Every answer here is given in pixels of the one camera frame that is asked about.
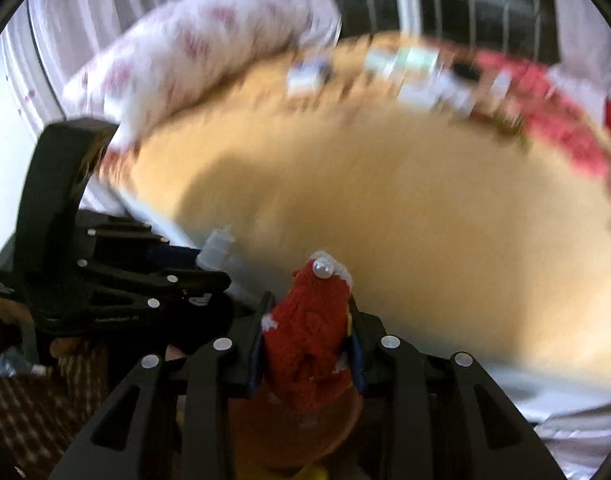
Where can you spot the yellow floral blanket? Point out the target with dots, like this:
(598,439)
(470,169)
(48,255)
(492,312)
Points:
(385,210)

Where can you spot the brown checkered cloth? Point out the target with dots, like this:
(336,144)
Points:
(30,420)

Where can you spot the clear plastic bottle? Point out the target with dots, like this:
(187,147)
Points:
(216,247)

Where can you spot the white sheer floral curtain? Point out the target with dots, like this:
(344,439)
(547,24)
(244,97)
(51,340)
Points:
(110,5)
(585,35)

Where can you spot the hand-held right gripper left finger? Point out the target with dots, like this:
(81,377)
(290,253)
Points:
(257,360)

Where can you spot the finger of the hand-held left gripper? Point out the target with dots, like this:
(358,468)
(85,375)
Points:
(130,240)
(135,290)

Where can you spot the white pink floral pillow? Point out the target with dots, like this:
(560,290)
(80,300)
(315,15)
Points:
(195,50)

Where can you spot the white small packet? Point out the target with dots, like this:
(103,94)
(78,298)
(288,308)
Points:
(435,92)

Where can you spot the white blue small box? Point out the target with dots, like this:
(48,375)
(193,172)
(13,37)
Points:
(308,76)

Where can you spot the white bed sheet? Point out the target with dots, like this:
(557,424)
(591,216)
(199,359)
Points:
(575,410)

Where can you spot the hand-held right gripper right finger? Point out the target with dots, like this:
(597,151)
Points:
(356,360)

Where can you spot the orange plastic bin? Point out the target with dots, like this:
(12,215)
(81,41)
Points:
(295,435)

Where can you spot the red knitted toy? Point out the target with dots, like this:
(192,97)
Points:
(305,330)

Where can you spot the white green packet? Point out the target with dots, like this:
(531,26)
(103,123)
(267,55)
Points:
(403,61)

